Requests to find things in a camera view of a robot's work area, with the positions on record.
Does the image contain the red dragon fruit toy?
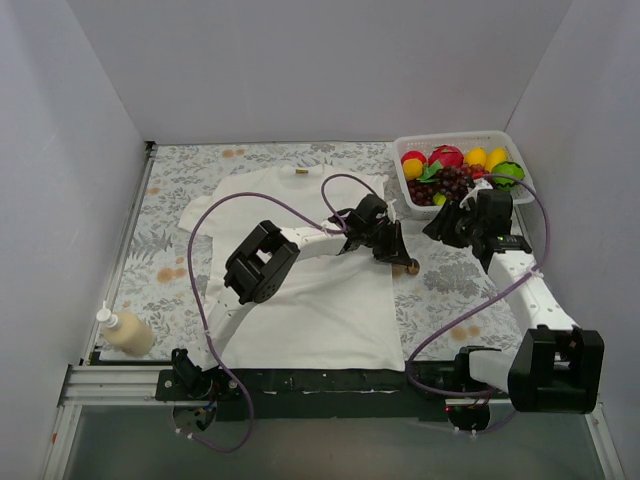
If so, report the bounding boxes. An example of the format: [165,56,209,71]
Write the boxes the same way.
[428,145,464,167]

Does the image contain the floral table mat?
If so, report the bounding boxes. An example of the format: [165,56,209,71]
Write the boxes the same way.
[113,142,499,362]

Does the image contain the small yellow green toy fruit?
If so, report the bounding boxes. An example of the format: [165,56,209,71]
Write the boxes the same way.
[433,193,447,206]

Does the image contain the beige lotion pump bottle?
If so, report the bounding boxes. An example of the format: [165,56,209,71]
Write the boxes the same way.
[96,303,154,357]

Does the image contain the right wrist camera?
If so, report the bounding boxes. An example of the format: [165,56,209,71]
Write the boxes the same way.
[459,178,493,210]

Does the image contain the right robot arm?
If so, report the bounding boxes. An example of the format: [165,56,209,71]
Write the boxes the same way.
[423,189,605,414]

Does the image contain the yellow toy lemon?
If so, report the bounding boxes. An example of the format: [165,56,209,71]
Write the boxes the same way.
[464,147,487,167]

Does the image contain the green toy watermelon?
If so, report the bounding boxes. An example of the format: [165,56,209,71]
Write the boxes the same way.
[489,161,526,192]

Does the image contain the round brooch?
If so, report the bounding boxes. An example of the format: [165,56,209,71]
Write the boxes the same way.
[405,259,420,276]

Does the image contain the purple toy grapes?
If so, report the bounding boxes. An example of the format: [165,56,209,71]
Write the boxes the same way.
[407,164,487,206]

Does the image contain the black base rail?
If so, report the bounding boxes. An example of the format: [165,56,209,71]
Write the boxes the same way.
[154,359,516,421]

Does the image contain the yellow toy mango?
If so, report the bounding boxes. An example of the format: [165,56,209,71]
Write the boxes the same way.
[484,148,508,172]

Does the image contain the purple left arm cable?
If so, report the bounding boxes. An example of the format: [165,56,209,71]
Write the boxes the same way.
[185,172,379,454]

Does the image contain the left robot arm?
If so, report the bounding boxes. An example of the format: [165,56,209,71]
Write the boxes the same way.
[171,194,417,400]

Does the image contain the red yellow toy apple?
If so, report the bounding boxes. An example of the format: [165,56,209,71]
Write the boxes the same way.
[401,150,427,181]

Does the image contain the white plastic basket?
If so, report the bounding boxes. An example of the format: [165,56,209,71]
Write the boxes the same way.
[392,131,534,220]

